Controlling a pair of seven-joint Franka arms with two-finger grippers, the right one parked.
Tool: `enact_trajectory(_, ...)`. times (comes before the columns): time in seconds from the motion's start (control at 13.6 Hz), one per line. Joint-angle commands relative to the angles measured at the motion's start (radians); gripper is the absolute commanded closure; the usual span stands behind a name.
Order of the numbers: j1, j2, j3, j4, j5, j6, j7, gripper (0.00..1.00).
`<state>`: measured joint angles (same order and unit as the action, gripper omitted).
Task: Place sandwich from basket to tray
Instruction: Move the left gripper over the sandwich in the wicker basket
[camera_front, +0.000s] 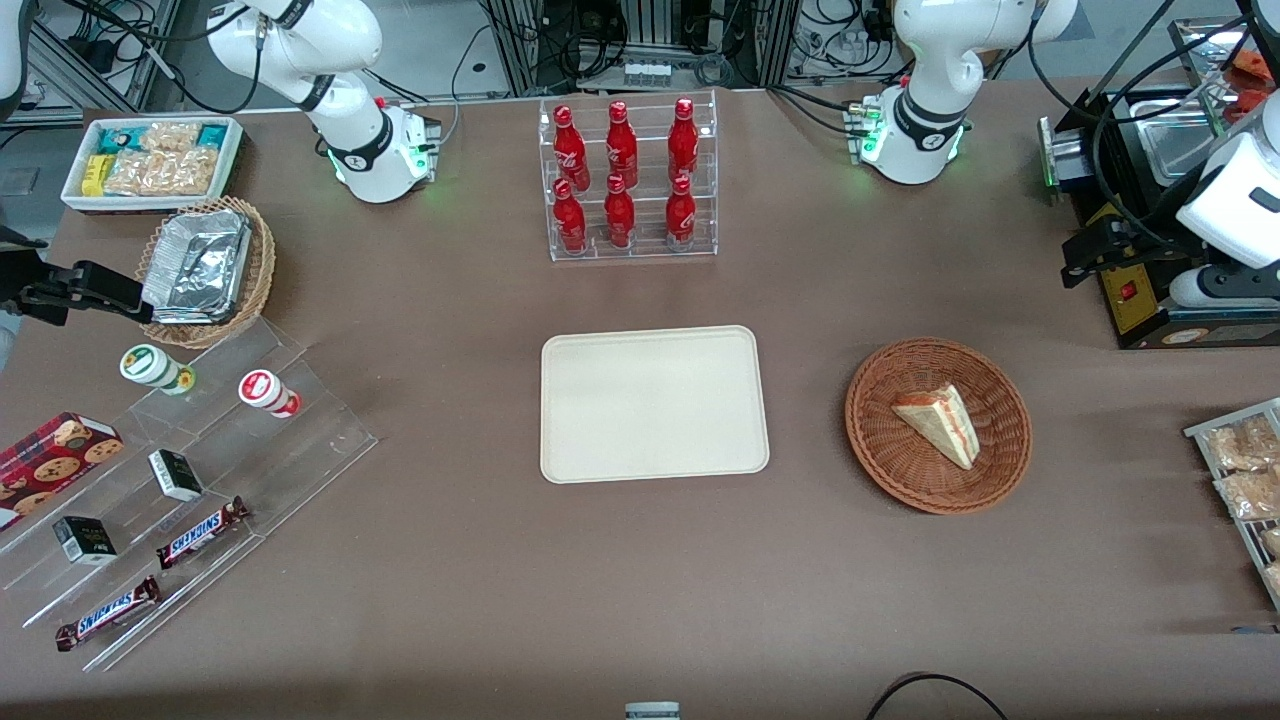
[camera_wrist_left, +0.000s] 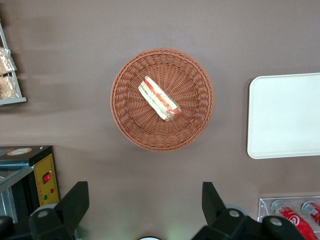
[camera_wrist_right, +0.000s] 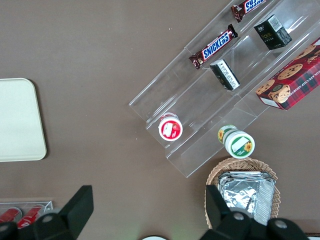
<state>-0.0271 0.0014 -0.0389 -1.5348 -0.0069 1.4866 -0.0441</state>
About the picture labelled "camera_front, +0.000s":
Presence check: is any silver foil container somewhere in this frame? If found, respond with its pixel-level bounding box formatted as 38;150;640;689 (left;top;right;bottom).
142;210;253;325

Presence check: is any red cookie box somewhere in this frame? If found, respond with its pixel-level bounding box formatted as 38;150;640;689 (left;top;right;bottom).
0;412;126;531

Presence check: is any round brown wicker basket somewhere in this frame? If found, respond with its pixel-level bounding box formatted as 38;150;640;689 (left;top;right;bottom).
845;338;1033;516

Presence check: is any red cola bottle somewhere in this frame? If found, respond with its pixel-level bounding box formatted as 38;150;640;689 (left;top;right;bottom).
665;175;697;251
605;100;639;189
604;174;636;249
553;178;588;254
553;105;591;193
667;97;700;183

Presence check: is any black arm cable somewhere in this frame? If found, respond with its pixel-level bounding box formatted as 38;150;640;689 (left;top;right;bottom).
1025;0;1280;256

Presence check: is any triangle sandwich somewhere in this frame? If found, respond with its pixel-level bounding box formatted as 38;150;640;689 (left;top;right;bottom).
892;384;981;471

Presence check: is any green lid cup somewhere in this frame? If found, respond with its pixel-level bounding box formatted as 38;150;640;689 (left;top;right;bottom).
120;344;196;396

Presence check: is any white rectangular snack bin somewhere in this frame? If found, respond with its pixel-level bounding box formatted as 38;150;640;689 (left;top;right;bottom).
60;116;246;215

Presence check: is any black food warmer machine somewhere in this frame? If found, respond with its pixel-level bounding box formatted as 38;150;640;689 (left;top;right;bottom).
1038;15;1280;351

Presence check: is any light oval wicker basket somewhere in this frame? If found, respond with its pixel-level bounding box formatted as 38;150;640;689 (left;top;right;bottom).
135;196;277;350

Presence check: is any aluminium frame cabinet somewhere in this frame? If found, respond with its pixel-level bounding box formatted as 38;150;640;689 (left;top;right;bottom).
485;0;801;96

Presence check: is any brown Snickers bar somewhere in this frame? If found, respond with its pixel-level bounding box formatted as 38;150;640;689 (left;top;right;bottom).
55;576;163;653
155;497;251;571

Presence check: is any steel warmer pan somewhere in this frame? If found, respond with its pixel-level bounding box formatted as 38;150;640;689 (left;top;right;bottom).
1128;97;1226;188

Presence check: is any small black box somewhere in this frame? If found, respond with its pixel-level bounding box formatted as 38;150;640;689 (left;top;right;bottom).
52;516;118;566
148;449;205;502

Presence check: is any black looped cable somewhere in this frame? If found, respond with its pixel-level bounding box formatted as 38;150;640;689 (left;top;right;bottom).
865;672;1011;720

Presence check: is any beige plastic tray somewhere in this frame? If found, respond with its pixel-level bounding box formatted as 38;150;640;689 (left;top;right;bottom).
540;325;771;485

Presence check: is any large clear cracker bag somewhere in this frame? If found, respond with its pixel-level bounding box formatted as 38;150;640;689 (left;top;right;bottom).
105;148;220;198

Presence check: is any clear acrylic bottle rack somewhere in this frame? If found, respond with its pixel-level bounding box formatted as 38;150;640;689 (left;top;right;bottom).
538;90;719;263

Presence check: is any small clear cracker bag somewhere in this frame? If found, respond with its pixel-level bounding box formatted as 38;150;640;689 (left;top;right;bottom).
140;122;201;153

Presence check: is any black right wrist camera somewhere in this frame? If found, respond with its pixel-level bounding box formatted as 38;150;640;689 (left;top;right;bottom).
15;262;151;326

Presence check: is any tray of packaged crackers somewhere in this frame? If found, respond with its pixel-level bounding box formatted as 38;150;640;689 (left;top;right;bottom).
1183;398;1280;613

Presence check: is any grey metal shelf frame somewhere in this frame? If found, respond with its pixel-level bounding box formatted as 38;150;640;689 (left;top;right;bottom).
25;0;186;116

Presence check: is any clear acrylic stepped stand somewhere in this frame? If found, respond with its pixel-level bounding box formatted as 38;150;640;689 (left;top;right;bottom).
0;318;379;673

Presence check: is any red lid cup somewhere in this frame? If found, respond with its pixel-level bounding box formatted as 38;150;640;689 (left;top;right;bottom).
238;369;302;419

